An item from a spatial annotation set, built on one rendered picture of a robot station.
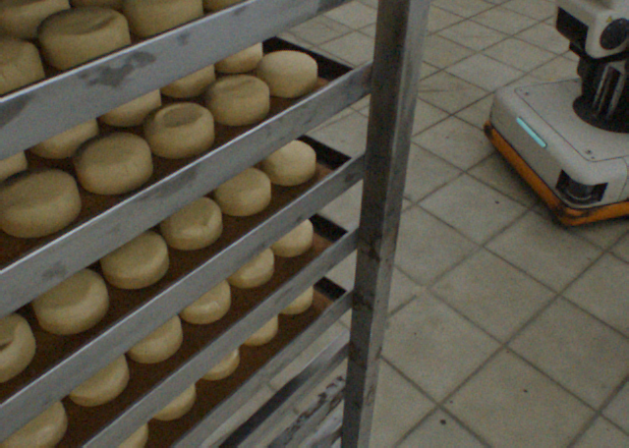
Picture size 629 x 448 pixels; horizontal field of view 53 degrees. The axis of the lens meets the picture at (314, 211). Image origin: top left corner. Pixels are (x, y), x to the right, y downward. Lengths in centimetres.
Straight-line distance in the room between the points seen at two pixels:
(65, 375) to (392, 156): 31
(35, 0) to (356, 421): 64
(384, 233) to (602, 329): 156
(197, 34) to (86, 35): 6
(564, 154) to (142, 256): 194
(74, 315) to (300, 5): 26
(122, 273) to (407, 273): 167
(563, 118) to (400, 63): 199
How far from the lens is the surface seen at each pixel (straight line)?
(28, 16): 43
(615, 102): 251
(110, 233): 40
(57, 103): 34
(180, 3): 42
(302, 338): 66
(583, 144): 236
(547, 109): 252
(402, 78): 52
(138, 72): 36
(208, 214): 52
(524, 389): 190
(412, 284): 207
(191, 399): 63
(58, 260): 39
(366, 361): 77
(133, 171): 43
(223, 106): 48
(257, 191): 54
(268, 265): 60
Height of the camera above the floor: 149
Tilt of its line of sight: 40 degrees down
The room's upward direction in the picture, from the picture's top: 1 degrees clockwise
